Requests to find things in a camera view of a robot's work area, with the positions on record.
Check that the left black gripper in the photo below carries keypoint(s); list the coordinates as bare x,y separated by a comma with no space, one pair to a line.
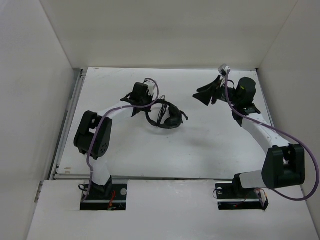
147,109

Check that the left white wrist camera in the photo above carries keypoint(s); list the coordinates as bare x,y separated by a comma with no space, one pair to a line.
151,85

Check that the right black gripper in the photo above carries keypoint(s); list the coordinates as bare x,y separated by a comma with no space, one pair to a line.
206,92

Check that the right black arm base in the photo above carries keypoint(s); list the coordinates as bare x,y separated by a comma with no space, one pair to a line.
229,200

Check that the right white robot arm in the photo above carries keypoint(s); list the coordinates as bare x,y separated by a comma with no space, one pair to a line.
284,164

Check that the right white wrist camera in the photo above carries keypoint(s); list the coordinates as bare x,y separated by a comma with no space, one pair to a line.
223,70

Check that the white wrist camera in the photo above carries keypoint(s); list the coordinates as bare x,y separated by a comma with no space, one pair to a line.
151,85
223,70

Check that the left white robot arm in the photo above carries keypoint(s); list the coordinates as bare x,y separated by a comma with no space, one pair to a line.
93,135

